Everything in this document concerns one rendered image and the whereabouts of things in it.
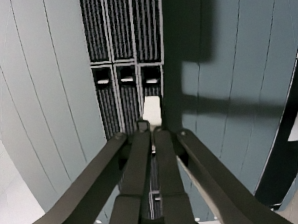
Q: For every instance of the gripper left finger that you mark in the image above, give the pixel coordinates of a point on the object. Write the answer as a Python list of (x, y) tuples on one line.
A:
[(83, 201)]

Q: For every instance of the dark grey server rack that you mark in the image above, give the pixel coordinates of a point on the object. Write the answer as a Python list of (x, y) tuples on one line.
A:
[(230, 76)]

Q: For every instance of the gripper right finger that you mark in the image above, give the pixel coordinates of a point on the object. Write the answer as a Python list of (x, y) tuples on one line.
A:
[(230, 201)]

